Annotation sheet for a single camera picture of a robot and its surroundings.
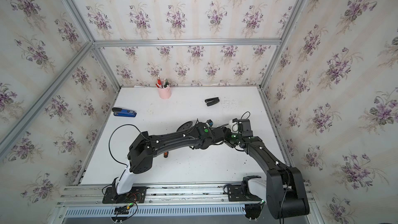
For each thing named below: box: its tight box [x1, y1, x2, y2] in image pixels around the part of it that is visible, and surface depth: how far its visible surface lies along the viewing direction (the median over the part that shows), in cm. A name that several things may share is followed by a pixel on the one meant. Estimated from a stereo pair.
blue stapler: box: [111, 107, 137, 118], surface depth 104 cm
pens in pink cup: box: [155, 74, 170, 89], surface depth 110 cm
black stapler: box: [204, 96, 220, 107], surface depth 112 cm
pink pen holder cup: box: [158, 86, 172, 100], surface depth 111 cm
